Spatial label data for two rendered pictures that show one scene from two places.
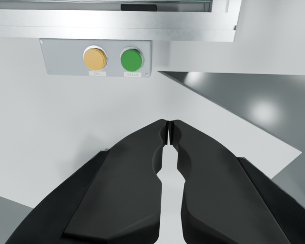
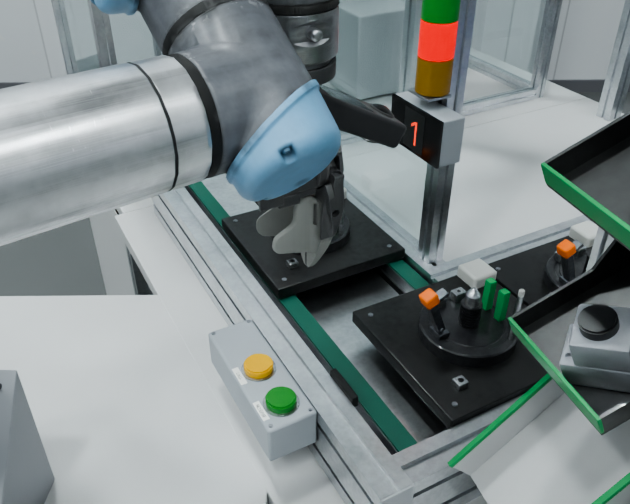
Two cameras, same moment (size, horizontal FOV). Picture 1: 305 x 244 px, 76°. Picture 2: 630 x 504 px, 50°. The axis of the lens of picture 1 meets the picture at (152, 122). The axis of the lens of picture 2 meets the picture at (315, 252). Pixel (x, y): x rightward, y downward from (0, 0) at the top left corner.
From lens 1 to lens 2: 0.65 m
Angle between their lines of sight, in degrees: 70
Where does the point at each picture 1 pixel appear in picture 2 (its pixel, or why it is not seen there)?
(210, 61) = not seen: outside the picture
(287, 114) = not seen: outside the picture
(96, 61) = (257, 365)
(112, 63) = (262, 386)
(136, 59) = (286, 400)
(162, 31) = (335, 418)
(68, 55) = (246, 345)
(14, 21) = (258, 299)
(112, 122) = (129, 467)
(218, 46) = not seen: outside the picture
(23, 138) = (38, 356)
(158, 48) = (303, 475)
